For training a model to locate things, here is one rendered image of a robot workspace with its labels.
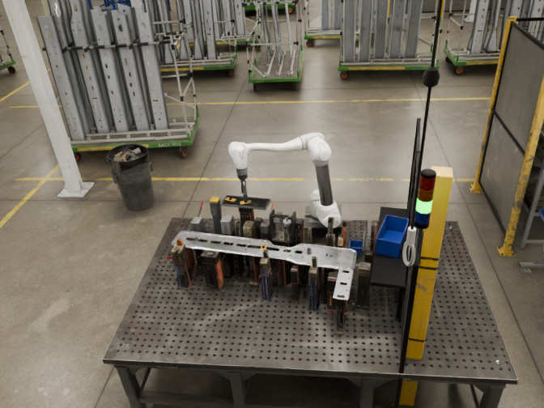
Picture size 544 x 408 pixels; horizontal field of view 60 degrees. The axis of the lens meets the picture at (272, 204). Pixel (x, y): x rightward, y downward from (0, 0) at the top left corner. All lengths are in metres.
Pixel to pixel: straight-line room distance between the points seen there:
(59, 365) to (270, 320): 1.95
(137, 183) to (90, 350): 2.18
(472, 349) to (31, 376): 3.36
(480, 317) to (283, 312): 1.32
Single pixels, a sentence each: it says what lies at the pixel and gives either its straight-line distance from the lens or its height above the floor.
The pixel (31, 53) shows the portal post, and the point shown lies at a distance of 6.16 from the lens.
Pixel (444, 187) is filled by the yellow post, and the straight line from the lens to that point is 2.39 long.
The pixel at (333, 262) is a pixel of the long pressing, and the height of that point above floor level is 1.00.
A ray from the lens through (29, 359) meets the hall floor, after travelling 4.67.
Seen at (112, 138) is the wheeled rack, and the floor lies 0.29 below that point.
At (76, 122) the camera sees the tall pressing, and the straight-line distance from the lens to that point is 7.47.
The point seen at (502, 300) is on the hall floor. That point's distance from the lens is 4.78.
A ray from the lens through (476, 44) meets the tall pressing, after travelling 10.57.
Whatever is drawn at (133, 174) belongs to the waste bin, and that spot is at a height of 0.54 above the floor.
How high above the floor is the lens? 3.14
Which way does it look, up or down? 33 degrees down
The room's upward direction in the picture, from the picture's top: 4 degrees counter-clockwise
